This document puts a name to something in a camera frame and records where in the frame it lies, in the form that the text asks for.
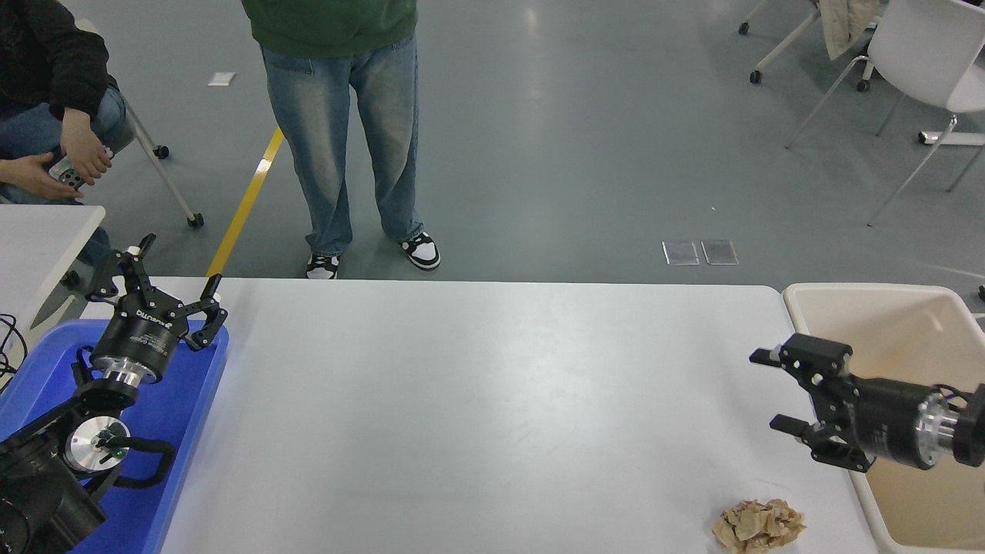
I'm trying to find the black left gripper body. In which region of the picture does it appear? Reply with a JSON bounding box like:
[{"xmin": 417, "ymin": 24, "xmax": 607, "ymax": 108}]
[{"xmin": 90, "ymin": 290, "xmax": 190, "ymax": 384}]

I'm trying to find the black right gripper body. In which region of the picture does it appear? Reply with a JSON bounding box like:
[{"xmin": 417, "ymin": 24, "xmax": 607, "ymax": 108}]
[{"xmin": 842, "ymin": 375, "xmax": 932, "ymax": 472}]

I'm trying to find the tan paper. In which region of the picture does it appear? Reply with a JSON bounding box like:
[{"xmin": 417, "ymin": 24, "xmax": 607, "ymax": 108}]
[{"xmin": 712, "ymin": 499, "xmax": 806, "ymax": 554}]

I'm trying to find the handheld phone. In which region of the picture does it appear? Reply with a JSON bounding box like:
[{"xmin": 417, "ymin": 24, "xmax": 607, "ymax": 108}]
[{"xmin": 48, "ymin": 146, "xmax": 115, "ymax": 192}]

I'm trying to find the seated person's right hand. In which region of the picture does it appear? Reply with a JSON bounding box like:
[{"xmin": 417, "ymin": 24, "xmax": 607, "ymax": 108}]
[{"xmin": 0, "ymin": 152, "xmax": 85, "ymax": 203}]

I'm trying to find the seated person's left hand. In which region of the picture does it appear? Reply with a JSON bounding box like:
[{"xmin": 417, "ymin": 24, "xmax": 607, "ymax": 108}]
[{"xmin": 60, "ymin": 106, "xmax": 115, "ymax": 186}]

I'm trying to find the large pale plastic bin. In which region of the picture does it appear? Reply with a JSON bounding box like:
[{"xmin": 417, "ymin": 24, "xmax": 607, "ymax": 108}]
[{"xmin": 783, "ymin": 283, "xmax": 985, "ymax": 554}]

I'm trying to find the white side table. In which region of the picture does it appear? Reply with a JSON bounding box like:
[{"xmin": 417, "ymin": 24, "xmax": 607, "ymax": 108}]
[{"xmin": 0, "ymin": 204, "xmax": 106, "ymax": 347}]

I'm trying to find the blue plastic tray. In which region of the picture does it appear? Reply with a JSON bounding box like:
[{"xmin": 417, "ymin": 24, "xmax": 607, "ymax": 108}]
[{"xmin": 0, "ymin": 319, "xmax": 230, "ymax": 554}]

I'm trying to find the grey wheeled office chair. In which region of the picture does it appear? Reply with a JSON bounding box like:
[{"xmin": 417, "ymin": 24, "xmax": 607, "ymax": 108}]
[{"xmin": 77, "ymin": 17, "xmax": 205, "ymax": 229}]

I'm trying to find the seated person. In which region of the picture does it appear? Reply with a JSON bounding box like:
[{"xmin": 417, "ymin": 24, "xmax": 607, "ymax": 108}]
[{"xmin": 0, "ymin": 0, "xmax": 129, "ymax": 292}]

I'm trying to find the white shell chair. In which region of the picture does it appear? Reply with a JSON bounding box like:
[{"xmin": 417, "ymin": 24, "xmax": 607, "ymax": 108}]
[{"xmin": 785, "ymin": 0, "xmax": 985, "ymax": 228}]

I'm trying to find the beige jacket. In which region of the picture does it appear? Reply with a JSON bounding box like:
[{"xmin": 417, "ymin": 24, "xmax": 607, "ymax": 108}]
[{"xmin": 817, "ymin": 0, "xmax": 880, "ymax": 59}]

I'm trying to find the black cable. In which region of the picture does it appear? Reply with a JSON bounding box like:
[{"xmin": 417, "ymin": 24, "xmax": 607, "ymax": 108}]
[{"xmin": 0, "ymin": 312, "xmax": 30, "ymax": 389}]

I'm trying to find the white wheeled chair frame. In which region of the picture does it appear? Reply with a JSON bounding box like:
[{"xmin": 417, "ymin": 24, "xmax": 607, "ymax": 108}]
[{"xmin": 739, "ymin": 0, "xmax": 880, "ymax": 92}]

